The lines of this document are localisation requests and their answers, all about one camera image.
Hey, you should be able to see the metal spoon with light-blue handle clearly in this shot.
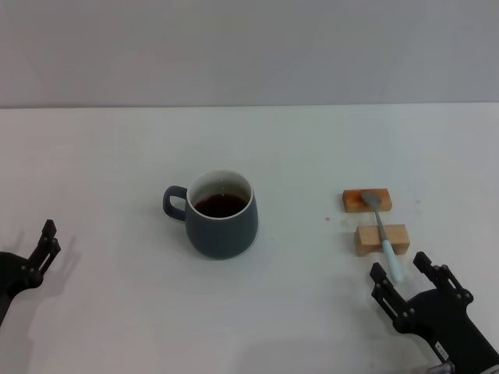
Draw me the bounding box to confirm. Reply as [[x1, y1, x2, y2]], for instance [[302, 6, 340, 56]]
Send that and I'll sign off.
[[360, 190, 405, 284]]

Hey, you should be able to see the orange-stained wooden block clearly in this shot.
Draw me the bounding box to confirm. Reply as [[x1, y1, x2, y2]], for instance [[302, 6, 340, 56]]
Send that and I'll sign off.
[[342, 188, 392, 213]]

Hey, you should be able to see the dark grey ceramic mug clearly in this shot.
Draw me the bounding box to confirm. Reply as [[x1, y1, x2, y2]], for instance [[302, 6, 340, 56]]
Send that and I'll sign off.
[[162, 169, 259, 261]]

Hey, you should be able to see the dark brown coffee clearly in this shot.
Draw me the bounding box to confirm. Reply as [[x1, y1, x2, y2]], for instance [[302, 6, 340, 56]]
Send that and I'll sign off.
[[193, 193, 247, 218]]

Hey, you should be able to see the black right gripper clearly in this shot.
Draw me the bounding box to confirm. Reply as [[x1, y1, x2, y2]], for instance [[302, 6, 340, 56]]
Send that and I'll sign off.
[[369, 251, 499, 374]]

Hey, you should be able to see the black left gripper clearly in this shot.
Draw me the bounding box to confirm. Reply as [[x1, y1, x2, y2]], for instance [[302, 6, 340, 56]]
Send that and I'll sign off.
[[0, 219, 62, 326]]

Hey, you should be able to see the pale notched wooden block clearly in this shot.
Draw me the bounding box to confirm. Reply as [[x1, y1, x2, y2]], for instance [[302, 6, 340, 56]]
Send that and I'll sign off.
[[353, 224, 410, 257]]

